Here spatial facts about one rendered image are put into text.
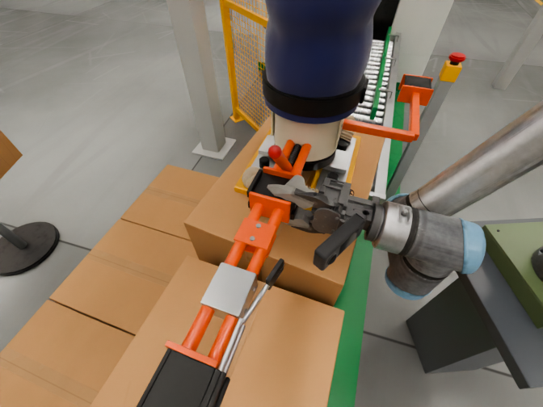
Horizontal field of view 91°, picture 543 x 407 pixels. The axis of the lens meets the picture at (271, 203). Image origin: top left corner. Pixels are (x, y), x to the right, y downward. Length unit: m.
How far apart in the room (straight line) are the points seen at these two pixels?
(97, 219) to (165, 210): 0.98
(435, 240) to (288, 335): 0.34
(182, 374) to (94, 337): 0.82
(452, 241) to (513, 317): 0.58
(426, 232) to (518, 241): 0.68
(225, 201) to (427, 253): 0.46
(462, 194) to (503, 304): 0.52
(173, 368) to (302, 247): 0.36
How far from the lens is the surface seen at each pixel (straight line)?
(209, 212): 0.69
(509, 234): 1.18
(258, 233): 0.47
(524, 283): 1.09
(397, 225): 0.50
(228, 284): 0.43
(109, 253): 1.34
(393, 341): 1.71
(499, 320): 1.05
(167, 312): 0.67
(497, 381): 1.90
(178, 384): 0.40
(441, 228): 0.52
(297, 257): 0.61
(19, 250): 2.38
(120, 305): 1.20
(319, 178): 0.74
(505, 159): 0.61
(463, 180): 0.62
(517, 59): 4.23
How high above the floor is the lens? 1.54
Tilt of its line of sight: 50 degrees down
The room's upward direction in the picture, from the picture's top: straight up
